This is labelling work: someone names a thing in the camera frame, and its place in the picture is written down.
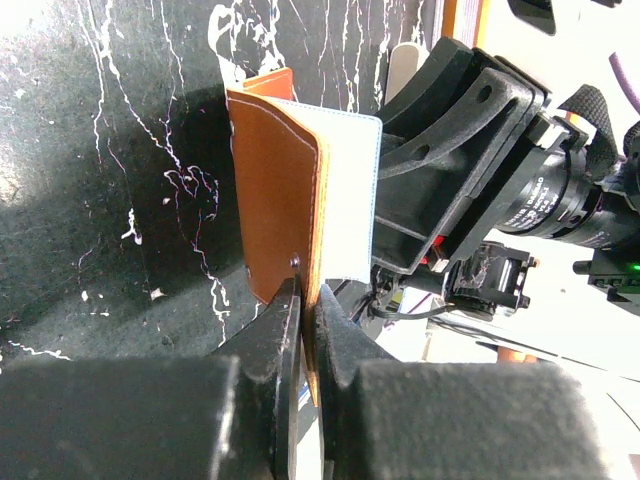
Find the brown leather card holder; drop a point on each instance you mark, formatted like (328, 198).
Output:
(306, 179)

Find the beige oval tray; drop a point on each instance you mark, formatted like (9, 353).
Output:
(403, 64)

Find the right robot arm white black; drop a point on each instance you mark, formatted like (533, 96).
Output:
(610, 181)

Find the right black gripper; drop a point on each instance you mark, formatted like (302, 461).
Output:
(468, 146)

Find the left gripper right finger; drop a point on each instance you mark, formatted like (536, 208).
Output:
(342, 348)

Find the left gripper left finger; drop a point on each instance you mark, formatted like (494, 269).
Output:
(257, 433)

